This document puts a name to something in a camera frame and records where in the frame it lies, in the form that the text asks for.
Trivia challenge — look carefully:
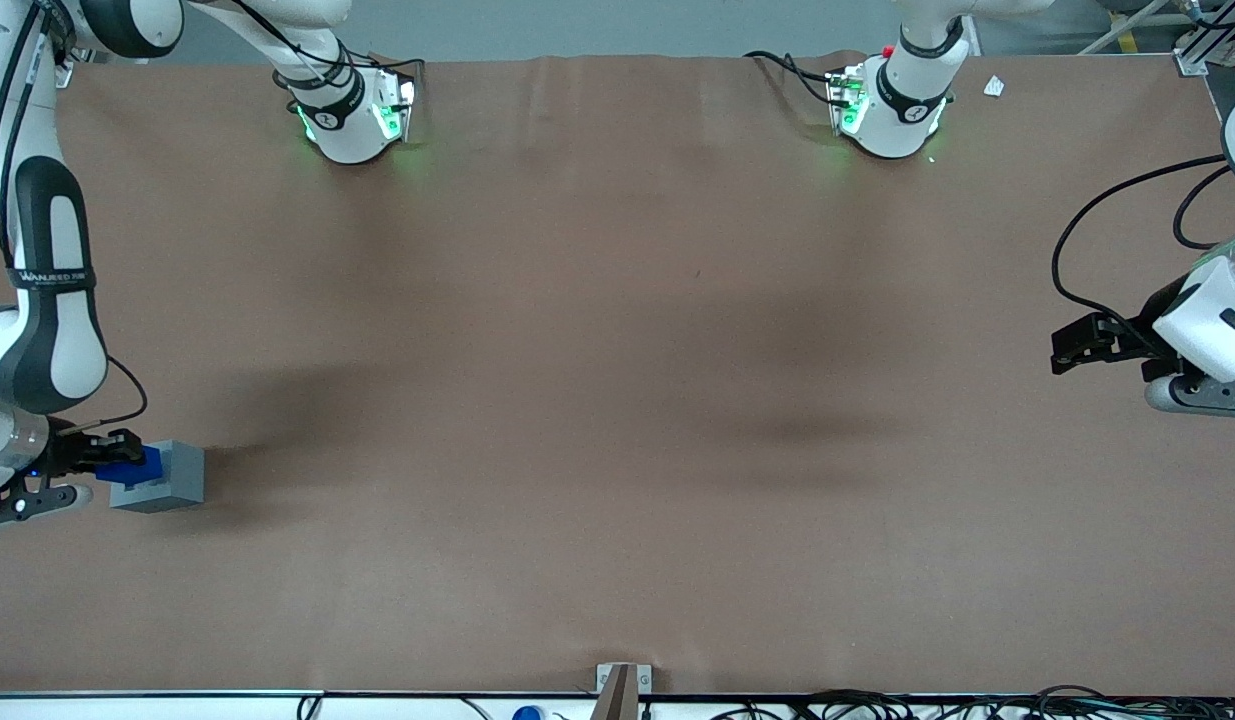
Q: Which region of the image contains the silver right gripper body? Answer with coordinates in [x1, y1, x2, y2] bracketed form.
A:
[0, 398, 58, 501]

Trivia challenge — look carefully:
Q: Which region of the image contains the blue square plastic part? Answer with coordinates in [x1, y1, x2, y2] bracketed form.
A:
[95, 445, 165, 491]

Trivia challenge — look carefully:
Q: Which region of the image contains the gray square base block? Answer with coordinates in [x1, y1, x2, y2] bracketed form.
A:
[110, 440, 206, 514]

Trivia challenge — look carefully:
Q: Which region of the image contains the brown table cover sheet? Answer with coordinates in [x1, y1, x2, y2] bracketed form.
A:
[0, 52, 1235, 696]

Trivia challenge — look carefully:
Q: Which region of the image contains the black cable on right wrist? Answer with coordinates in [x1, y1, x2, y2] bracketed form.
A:
[72, 355, 149, 434]

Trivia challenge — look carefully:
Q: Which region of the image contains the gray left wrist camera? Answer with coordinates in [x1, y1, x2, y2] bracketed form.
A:
[1143, 372, 1235, 419]

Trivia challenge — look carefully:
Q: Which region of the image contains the long black cable on left arm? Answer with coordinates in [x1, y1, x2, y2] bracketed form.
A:
[1051, 154, 1230, 346]

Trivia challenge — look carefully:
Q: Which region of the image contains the short black looped cable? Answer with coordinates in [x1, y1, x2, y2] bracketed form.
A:
[1173, 165, 1234, 251]

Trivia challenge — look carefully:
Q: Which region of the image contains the aluminium profile frame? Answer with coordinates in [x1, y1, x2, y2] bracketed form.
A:
[1173, 0, 1235, 78]

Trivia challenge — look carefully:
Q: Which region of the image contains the black cable along right arm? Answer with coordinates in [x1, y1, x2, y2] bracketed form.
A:
[0, 0, 48, 256]

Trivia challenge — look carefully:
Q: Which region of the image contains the black cable at arm base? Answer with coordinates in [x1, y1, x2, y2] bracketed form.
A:
[743, 49, 840, 107]

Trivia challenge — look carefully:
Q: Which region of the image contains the black cable bundle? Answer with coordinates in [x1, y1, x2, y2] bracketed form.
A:
[712, 684, 1235, 720]

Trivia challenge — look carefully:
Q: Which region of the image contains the gray metal table edge bracket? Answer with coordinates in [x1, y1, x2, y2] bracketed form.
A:
[595, 662, 654, 720]

